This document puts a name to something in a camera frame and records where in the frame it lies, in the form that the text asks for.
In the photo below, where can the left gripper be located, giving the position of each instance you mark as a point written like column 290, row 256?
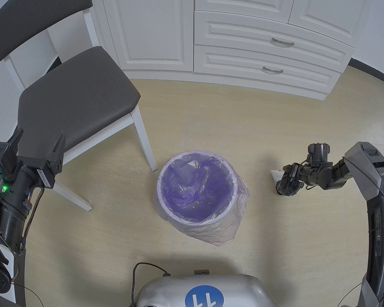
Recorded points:
column 28, row 177

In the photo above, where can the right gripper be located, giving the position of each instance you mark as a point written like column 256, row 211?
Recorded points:
column 293, row 170

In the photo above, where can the black plastic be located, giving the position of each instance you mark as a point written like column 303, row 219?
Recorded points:
column 288, row 187

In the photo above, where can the white paper scrap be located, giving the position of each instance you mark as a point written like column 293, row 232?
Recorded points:
column 274, row 174

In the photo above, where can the purple plastic bag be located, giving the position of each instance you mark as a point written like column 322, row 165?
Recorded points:
column 195, row 187

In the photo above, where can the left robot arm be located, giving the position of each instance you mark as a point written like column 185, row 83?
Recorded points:
column 9, row 222

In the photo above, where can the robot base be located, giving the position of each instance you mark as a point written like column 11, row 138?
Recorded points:
column 211, row 289

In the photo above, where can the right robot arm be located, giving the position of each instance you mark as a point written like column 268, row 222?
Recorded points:
column 371, row 171

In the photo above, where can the white trash bin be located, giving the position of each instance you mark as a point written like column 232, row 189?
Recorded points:
column 166, row 209

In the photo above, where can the white chair grey seat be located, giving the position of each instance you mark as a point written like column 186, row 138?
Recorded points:
column 76, row 107

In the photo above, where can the white wardrobe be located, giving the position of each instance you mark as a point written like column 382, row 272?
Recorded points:
column 243, row 27

